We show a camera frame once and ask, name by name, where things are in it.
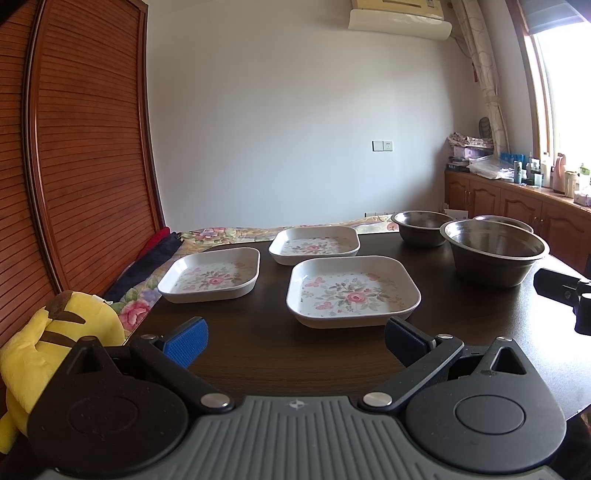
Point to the yellow plush toy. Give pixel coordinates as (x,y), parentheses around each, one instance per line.
(32,356)

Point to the wooden sideboard cabinet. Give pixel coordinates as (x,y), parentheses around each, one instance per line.
(563,224)

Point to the white paper bag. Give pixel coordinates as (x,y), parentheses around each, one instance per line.
(457,214)

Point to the small steel bowl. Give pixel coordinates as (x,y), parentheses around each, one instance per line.
(507,221)

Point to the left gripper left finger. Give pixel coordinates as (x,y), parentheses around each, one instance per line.
(165,360)

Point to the floral bed quilt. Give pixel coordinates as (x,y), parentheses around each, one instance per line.
(133,297)

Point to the medium steel bowl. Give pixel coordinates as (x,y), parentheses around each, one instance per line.
(421,228)

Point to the white air conditioner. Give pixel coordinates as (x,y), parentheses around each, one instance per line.
(413,18)

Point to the floral square plate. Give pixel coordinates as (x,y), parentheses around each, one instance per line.
(349,292)
(295,245)
(211,276)

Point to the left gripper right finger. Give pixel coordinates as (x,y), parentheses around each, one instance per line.
(425,359)

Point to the patterned curtain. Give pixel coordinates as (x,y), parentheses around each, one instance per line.
(476,36)

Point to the navy folded cloth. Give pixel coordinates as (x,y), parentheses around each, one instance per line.
(142,268)

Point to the white power strip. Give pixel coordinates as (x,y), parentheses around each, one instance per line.
(377,214)

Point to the wall switch socket plate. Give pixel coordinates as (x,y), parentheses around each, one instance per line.
(382,146)

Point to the red folded cloth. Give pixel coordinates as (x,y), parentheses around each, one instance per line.
(153,241)

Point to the large steel bowl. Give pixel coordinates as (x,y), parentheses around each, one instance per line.
(493,252)

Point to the stack of papers and boxes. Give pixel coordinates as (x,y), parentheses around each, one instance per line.
(464,150)

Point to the wooden louvered wardrobe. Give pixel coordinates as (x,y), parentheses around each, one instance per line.
(79,196)

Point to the pink bottle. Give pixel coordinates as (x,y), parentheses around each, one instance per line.
(559,170)

